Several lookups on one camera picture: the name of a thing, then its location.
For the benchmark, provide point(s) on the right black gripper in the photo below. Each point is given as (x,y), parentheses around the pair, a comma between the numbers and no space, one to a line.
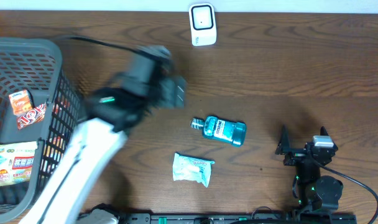
(283,145)

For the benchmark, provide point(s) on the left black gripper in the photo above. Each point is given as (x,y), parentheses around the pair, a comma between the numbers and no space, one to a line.
(172,93)

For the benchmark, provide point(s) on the blue mouthwash bottle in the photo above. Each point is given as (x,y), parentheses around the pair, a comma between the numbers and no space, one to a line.
(222,130)

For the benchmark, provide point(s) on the light blue tissue packet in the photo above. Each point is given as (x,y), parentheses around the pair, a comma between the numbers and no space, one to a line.
(192,169)

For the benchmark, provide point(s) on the red chocolate bar wrapper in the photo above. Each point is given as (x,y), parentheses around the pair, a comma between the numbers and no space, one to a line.
(35,115)

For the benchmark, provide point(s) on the orange tissue pack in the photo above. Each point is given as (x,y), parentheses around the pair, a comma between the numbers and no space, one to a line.
(21,102)

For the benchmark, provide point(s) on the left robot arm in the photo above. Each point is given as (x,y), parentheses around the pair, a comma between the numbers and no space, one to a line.
(110,115)

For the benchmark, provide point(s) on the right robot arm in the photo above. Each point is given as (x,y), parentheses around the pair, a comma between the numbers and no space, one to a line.
(317,193)

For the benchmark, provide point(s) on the white barcode scanner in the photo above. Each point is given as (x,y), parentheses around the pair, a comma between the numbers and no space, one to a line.
(202,24)

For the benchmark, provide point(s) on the grey plastic shopping basket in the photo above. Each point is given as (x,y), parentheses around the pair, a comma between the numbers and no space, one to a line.
(35,65)

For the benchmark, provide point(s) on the black mounting rail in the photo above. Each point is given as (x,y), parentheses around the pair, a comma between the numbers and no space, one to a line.
(102,216)

